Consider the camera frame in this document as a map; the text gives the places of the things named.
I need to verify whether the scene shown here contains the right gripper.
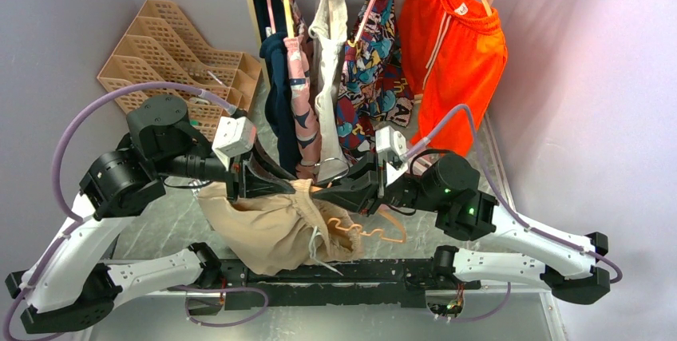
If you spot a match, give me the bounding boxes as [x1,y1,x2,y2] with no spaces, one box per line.
[311,151,441,217]

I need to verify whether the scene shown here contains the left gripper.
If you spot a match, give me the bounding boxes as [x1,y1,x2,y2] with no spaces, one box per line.
[160,131,300,203]

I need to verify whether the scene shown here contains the beige shorts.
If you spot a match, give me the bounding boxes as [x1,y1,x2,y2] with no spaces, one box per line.
[198,180,364,276]

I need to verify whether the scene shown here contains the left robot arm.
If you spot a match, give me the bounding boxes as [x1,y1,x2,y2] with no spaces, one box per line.
[6,94,292,340]

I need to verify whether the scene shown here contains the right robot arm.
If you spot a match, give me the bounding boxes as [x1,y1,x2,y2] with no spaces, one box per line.
[311,153,612,305]

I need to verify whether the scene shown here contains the pink patterned shorts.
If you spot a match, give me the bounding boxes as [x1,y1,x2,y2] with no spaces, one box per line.
[281,0,322,179]

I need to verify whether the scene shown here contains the colourful cartoon print shorts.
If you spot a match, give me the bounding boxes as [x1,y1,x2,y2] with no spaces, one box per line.
[335,0,414,164]

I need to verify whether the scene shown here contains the navy blue shorts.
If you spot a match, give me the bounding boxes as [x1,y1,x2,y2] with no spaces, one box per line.
[252,0,301,175]

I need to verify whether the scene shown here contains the yellow hanger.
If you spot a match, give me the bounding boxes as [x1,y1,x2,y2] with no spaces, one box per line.
[282,0,295,38]

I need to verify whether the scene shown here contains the white shorts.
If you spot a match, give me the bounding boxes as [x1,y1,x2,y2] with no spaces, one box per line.
[310,0,348,180]

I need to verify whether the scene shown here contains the orange shorts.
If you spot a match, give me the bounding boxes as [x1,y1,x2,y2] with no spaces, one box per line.
[398,0,508,143]

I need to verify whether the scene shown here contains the beige plastic file organizer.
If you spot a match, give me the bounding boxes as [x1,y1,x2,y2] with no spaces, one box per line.
[97,0,262,111]

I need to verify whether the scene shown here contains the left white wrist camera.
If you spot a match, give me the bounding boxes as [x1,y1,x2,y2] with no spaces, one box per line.
[212,117,257,172]

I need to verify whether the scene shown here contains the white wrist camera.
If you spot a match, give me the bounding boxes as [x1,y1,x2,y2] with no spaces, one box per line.
[212,117,257,172]
[374,125,409,187]

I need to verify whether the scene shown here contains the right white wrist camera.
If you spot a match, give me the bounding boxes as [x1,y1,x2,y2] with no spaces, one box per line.
[374,125,409,187]

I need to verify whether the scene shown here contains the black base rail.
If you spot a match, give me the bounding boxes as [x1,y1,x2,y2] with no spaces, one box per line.
[195,258,461,308]

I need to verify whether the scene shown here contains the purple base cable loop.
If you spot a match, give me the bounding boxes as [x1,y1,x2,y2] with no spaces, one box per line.
[184,286,271,329]

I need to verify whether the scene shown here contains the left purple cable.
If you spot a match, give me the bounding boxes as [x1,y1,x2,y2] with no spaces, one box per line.
[2,81,237,341]

